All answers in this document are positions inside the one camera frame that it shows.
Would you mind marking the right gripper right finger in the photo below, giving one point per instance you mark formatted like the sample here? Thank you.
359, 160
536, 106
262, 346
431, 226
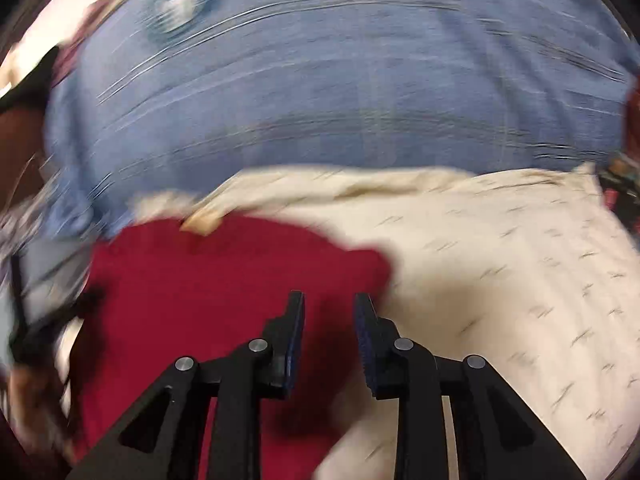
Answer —
497, 435

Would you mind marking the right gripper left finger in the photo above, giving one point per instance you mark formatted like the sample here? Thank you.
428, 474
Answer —
204, 415

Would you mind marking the cream leaf print pillow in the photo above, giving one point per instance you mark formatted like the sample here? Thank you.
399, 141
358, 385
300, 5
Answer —
527, 268

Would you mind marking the blue plaid pillow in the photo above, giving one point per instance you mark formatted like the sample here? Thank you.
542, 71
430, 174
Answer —
182, 94

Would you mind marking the red fleece garment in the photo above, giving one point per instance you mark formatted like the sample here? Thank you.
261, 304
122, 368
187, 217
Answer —
168, 293

